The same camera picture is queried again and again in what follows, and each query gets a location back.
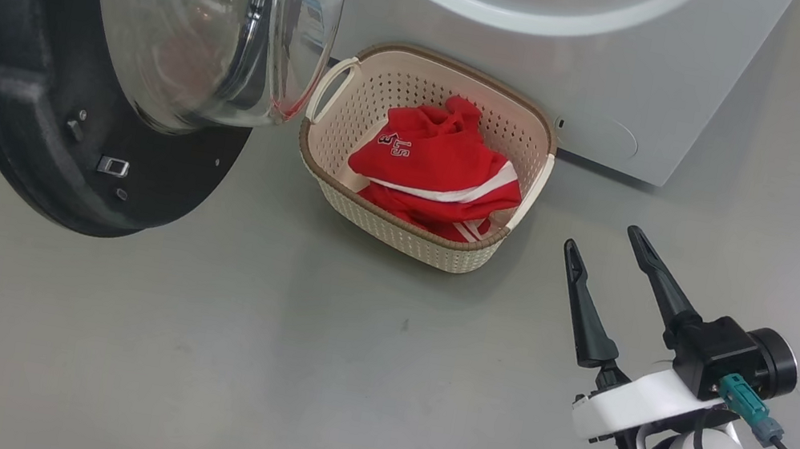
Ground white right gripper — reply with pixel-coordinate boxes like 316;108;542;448
533;215;755;449

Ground round glass washing machine door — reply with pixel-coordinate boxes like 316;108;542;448
0;0;345;271

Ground white washing machine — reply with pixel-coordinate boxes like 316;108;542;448
314;0;794;204

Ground red jersey with printed letters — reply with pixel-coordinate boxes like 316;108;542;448
344;80;538;216

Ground cream perforated laundry basket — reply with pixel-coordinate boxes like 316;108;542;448
281;30;571;288

